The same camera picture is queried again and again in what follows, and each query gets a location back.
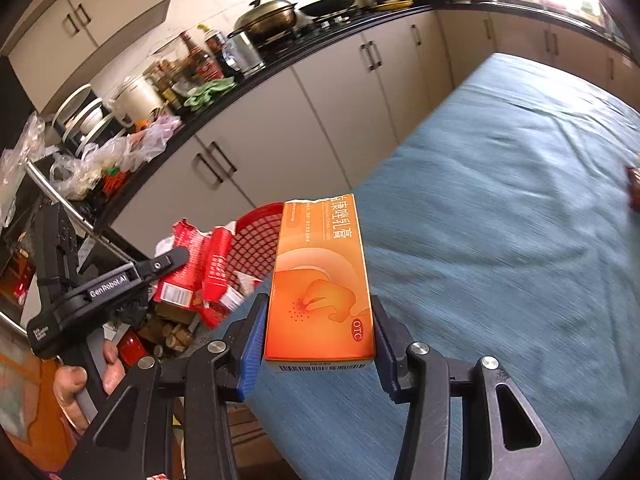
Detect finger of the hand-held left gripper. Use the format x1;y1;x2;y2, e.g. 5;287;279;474
132;246;190;281

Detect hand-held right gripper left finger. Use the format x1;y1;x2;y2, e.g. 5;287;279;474
62;292;273;480

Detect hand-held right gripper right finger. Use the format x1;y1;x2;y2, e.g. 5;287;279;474
370;296;576;480

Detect torn red and white carton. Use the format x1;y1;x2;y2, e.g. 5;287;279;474
152;219;246;331

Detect orange medicine box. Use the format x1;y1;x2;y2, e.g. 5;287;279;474
263;193;377;373

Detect red plastic mesh basket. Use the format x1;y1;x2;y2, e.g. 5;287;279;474
220;201;286;306

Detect person's left hand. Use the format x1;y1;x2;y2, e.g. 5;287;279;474
50;340;126;436

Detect cluster of small jars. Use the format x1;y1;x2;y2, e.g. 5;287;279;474
137;310;201;356

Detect orange and green packet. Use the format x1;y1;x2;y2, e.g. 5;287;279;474
100;165;133;196

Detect pile of plastic bags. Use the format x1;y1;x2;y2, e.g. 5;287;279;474
50;115;181;201

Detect clear plastic bag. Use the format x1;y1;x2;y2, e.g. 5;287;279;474
0;112;48;221

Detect white electric pot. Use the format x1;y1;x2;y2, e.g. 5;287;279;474
110;75;166;128

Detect dish rack with bowls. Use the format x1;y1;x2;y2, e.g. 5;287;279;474
52;84;118;156

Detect blue tablecloth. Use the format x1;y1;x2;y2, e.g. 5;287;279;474
247;52;640;480

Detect green cloth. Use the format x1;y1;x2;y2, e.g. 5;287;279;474
184;77;236;111

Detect row of condiment bottles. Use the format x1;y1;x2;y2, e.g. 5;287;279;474
145;57;186;111

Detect black kitchen countertop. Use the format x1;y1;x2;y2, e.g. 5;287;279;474
50;0;631;201

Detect red label sauce bottle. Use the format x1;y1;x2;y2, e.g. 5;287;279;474
180;30;216;81

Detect beige base kitchen cabinets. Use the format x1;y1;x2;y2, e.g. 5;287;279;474
107;7;631;241

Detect dark bottle with yellow cap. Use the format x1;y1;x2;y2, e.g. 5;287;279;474
197;24;236;78

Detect steel wok with lid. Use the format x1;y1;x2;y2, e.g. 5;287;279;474
234;0;298;43

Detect gas stove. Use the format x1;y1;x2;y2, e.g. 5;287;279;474
260;10;371;51

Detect chrome tube frame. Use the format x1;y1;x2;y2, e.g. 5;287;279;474
25;157;138;266

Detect beige wall cabinet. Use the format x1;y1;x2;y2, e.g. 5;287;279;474
5;0;171;111

